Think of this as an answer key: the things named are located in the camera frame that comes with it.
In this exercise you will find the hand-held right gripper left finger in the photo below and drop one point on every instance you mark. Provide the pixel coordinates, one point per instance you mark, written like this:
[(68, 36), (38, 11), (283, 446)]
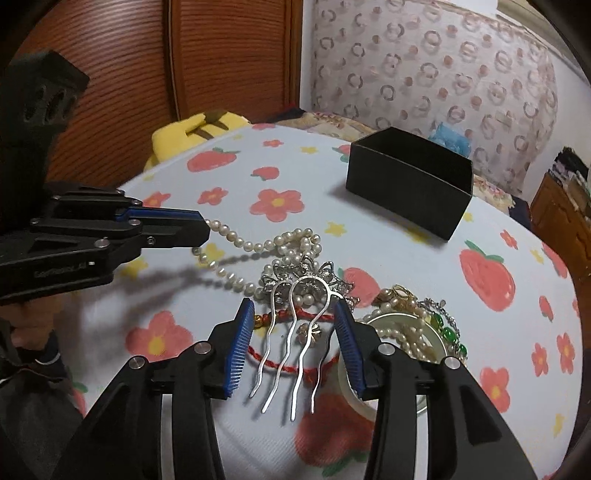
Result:
[(242, 350)]

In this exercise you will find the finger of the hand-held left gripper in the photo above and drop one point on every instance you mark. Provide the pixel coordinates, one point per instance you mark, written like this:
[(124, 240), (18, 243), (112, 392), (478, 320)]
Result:
[(180, 233), (161, 215)]

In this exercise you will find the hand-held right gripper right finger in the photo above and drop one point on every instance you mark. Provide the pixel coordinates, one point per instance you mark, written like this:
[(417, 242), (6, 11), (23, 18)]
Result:
[(351, 350)]

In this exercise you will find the round white dish with pearls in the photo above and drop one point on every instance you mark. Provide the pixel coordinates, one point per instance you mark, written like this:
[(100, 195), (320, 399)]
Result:
[(390, 319)]

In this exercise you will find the silver ornate hair comb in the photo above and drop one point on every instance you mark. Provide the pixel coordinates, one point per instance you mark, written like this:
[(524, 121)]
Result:
[(323, 274)]

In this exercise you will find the black cardboard box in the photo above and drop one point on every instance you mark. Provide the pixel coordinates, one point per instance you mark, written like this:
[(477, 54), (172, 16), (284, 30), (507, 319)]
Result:
[(401, 194)]

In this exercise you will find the person's left forearm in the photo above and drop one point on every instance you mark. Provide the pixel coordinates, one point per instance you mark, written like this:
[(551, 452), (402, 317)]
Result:
[(32, 415)]

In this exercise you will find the person's left hand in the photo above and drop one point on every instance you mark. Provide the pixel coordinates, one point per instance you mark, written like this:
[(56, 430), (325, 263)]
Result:
[(27, 325)]

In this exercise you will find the yellow plush toy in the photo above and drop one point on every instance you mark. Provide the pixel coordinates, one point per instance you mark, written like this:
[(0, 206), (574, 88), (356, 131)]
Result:
[(171, 138)]

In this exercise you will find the strawberry flower printed blanket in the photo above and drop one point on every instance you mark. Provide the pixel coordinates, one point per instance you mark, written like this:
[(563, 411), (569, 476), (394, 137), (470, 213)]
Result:
[(295, 171)]

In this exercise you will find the brown slatted wooden wardrobe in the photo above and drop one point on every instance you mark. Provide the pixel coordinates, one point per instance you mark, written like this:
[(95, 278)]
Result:
[(138, 69)]

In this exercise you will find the navy blue bedsheet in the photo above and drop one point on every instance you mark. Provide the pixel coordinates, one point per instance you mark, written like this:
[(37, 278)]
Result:
[(519, 208)]

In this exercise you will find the blue plastic bag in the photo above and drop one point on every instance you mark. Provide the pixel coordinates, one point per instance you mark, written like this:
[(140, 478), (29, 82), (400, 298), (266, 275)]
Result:
[(450, 136)]

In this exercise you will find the wooden cabinet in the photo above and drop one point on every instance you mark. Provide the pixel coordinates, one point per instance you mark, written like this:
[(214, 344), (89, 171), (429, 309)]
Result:
[(558, 217)]

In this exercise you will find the pile of folded clothes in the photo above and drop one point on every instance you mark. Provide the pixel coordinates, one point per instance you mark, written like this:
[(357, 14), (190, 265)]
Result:
[(570, 166)]

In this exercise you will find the circle patterned sheer curtain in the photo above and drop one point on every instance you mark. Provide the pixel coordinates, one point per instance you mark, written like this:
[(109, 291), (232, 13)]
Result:
[(415, 69)]

